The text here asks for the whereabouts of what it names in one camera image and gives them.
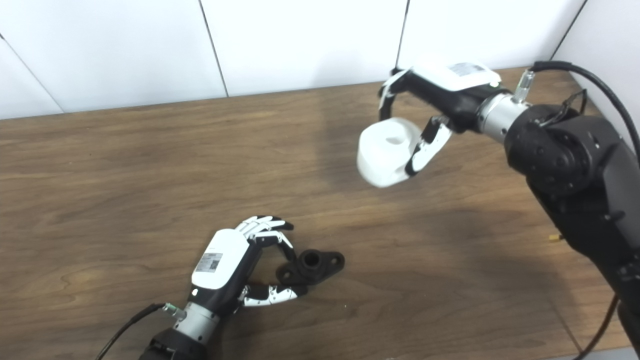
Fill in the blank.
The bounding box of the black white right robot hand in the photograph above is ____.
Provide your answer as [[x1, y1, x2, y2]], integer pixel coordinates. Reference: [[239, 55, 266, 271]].
[[377, 60, 503, 178]]

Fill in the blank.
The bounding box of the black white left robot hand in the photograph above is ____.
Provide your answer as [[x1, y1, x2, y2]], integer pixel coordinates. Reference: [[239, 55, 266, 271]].
[[190, 215, 307, 317]]

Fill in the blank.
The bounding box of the black flanged holder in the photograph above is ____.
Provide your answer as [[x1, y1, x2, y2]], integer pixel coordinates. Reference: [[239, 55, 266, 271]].
[[275, 249, 346, 287]]

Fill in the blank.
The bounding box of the round white plastic piece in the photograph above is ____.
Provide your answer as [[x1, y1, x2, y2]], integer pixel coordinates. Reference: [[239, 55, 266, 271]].
[[356, 117, 423, 189]]

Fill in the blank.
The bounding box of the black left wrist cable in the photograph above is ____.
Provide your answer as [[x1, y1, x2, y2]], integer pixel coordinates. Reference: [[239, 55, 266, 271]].
[[95, 302, 187, 360]]

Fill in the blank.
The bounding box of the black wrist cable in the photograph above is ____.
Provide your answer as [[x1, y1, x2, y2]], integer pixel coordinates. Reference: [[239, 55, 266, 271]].
[[515, 60, 640, 166], [95, 302, 187, 360]]

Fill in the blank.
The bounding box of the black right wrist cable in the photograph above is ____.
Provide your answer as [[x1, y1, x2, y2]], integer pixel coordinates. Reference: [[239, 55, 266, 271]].
[[515, 60, 640, 166]]

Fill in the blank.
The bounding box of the thin black hanging cable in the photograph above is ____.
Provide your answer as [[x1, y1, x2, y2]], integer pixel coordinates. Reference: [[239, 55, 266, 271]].
[[575, 295, 621, 360]]

